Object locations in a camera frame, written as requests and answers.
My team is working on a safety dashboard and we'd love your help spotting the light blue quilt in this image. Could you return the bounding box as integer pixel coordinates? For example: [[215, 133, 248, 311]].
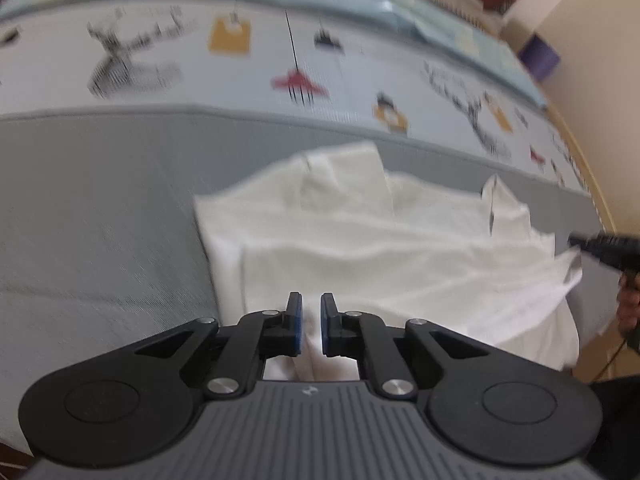
[[0, 0, 548, 108]]

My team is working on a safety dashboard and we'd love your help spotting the wooden bed frame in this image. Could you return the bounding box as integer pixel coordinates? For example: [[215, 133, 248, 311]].
[[545, 102, 636, 383]]

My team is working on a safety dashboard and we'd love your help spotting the purple box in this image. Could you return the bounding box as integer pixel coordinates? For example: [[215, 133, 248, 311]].
[[517, 34, 559, 82]]

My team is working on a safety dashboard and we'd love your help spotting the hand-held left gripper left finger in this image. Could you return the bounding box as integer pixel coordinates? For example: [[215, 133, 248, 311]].
[[134, 291, 304, 401]]

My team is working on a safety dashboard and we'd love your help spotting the person's right hand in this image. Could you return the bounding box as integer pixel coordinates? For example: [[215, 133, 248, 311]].
[[616, 270, 640, 341]]

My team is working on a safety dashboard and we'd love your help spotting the printed pale blue bed sheet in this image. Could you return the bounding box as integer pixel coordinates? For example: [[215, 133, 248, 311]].
[[0, 0, 601, 196]]

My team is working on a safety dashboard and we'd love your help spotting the grey bed mat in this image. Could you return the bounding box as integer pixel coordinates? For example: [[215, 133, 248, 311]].
[[0, 102, 608, 461]]

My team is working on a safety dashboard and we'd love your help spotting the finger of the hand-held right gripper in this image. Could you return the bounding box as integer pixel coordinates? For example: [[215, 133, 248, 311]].
[[568, 230, 640, 272]]

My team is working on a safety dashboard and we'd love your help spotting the white garment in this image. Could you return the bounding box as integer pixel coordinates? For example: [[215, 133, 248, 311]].
[[192, 141, 583, 381]]

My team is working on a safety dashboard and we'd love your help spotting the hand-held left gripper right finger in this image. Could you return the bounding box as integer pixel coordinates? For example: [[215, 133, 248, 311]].
[[320, 292, 493, 401]]

